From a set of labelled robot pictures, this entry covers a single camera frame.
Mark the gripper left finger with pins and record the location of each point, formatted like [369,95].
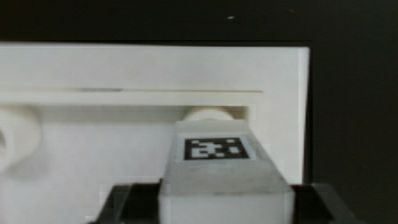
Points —
[131,205]

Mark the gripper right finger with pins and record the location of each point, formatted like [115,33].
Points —
[321,207]

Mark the white table leg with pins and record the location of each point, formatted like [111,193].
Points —
[223,185]

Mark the white square tabletop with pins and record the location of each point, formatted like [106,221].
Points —
[94,99]

